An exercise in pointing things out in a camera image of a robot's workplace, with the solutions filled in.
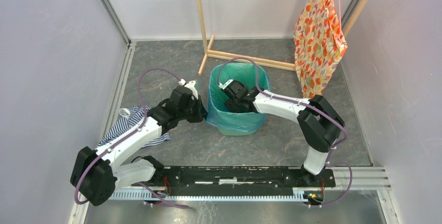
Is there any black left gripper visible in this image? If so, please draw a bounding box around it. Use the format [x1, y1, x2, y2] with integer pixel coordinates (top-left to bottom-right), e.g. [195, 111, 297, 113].
[178, 95, 211, 123]

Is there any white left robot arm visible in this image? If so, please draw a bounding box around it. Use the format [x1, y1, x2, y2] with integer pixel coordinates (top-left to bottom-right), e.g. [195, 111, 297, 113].
[70, 80, 207, 206]

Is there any floral orange cloth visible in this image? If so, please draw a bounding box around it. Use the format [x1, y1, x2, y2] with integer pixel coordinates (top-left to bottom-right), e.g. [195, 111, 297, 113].
[293, 0, 348, 98]

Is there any green plastic trash bin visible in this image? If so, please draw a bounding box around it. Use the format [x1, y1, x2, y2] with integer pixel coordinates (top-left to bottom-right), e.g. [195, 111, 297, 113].
[207, 63, 270, 137]

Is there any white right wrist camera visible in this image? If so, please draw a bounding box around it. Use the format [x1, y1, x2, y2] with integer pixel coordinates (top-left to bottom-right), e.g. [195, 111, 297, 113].
[218, 79, 233, 91]

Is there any white slotted cable duct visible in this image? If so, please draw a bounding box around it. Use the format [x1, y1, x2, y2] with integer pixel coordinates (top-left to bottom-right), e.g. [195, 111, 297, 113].
[109, 189, 308, 203]

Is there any wooden clothes rack frame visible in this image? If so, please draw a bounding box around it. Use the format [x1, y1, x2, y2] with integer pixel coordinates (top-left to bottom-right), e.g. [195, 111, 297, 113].
[196, 0, 295, 76]

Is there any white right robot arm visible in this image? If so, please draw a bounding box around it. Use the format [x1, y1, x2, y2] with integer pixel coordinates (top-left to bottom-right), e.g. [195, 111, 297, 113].
[218, 79, 346, 186]

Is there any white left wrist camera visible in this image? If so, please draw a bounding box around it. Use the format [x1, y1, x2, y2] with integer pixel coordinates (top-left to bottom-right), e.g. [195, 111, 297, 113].
[178, 79, 199, 99]

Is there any blue plastic trash bag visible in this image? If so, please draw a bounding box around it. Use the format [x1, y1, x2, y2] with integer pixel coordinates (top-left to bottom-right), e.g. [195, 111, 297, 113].
[205, 61, 271, 133]

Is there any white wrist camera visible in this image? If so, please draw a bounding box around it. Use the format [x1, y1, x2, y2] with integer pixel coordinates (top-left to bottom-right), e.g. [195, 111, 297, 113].
[178, 79, 199, 99]
[218, 79, 233, 91]

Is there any blue striped cloth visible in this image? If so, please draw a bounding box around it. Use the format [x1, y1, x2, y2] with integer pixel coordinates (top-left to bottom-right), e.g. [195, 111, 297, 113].
[95, 105, 171, 152]

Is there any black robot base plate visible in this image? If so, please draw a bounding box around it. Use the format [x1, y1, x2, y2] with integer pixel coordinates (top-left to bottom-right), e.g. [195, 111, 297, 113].
[143, 156, 336, 196]

